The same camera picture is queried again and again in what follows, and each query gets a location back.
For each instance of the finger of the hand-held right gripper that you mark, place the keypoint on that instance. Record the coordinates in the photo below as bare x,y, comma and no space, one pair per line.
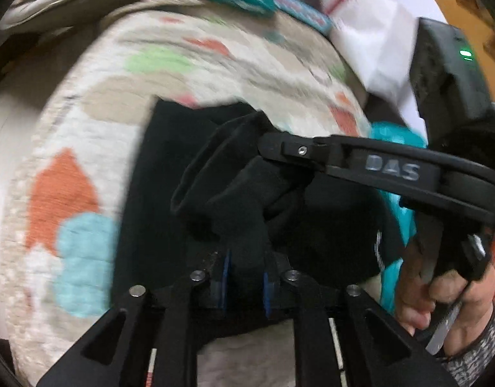
302,151

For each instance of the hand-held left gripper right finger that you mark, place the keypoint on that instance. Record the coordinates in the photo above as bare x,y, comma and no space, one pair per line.
268,290

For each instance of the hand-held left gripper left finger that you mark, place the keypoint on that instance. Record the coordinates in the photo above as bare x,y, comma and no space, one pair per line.
222,286

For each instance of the black pants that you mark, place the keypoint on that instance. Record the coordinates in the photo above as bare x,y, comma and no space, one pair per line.
167,193

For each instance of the person's right hand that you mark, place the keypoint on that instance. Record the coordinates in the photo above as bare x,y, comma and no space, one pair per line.
473,314

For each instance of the plain teal cloth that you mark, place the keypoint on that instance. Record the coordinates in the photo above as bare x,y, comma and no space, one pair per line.
396,139

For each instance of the white cloth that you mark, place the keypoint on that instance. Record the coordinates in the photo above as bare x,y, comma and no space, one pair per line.
372,48

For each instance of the patterned knitted blanket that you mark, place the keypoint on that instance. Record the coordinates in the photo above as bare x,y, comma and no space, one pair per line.
70,193

